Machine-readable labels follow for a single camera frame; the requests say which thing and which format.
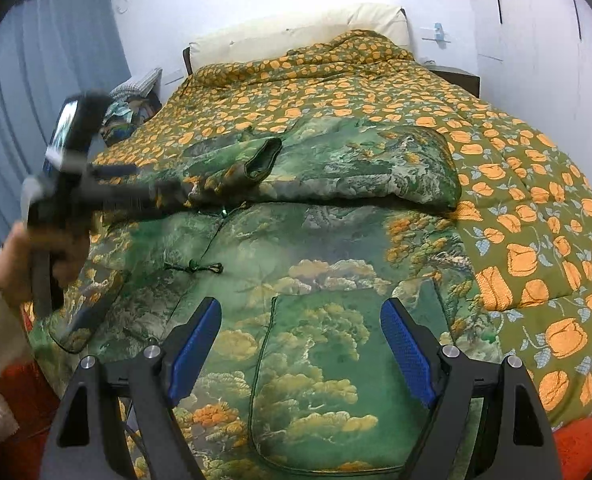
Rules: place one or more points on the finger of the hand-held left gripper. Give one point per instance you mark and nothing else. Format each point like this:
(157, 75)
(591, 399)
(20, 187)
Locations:
(141, 200)
(116, 171)

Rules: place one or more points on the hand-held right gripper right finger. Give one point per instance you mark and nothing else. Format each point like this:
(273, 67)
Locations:
(408, 355)

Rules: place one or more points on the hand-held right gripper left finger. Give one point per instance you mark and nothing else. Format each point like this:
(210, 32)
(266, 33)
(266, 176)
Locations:
(193, 355)

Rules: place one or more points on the green landscape print jacket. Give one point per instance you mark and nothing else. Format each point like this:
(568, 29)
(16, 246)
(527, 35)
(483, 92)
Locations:
(301, 240)

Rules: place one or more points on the pile of clothes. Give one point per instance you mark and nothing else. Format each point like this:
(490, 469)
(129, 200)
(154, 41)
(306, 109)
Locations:
(131, 105)

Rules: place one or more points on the person's left hand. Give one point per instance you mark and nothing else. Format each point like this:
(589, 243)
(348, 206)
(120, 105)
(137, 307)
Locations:
(18, 265)

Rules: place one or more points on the blue curtain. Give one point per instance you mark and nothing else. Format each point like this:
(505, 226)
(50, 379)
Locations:
(36, 85)

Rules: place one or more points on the orange bed sheet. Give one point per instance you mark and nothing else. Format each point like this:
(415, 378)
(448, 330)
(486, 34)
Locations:
(585, 450)

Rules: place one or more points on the orange floral quilt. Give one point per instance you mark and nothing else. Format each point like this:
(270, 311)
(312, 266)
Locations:
(525, 185)

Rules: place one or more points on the cream padded headboard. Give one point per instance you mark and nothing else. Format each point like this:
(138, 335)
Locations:
(286, 35)

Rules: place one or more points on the dark wooden nightstand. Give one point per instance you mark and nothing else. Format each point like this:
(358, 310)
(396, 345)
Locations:
(458, 80)

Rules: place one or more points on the white wardrobe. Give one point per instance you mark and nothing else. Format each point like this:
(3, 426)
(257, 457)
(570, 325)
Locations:
(540, 60)

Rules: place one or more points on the blue wall fixture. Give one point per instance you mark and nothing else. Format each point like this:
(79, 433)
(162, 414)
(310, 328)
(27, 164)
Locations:
(439, 31)

